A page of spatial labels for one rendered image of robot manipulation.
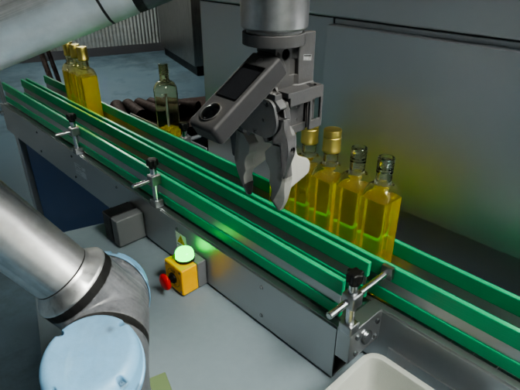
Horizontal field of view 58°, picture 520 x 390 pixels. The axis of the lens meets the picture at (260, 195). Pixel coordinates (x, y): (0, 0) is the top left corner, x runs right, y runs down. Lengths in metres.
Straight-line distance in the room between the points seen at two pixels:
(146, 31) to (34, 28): 7.26
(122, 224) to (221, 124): 0.81
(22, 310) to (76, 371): 1.84
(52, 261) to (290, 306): 0.46
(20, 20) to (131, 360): 0.38
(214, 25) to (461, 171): 0.76
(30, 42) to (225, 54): 0.96
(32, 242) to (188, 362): 0.45
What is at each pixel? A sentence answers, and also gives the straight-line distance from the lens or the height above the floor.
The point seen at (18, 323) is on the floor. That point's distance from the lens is 2.37.
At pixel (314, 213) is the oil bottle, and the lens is 0.94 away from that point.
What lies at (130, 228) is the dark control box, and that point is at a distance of 1.28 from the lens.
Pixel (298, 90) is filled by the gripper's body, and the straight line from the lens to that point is 0.55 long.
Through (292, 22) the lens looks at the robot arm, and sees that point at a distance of 0.52.
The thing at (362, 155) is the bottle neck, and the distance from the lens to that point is 0.86.
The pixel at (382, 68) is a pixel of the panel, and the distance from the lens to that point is 0.95.
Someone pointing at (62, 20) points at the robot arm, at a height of 1.42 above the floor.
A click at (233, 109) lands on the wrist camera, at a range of 0.49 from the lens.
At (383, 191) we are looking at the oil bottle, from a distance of 0.83.
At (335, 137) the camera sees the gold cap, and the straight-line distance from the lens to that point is 0.87.
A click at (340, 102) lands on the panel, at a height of 1.17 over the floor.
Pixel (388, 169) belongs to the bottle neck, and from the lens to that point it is 0.83.
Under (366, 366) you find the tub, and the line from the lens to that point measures 0.87.
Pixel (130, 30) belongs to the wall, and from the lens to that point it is 7.58.
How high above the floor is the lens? 1.47
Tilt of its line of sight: 28 degrees down
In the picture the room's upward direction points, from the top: straight up
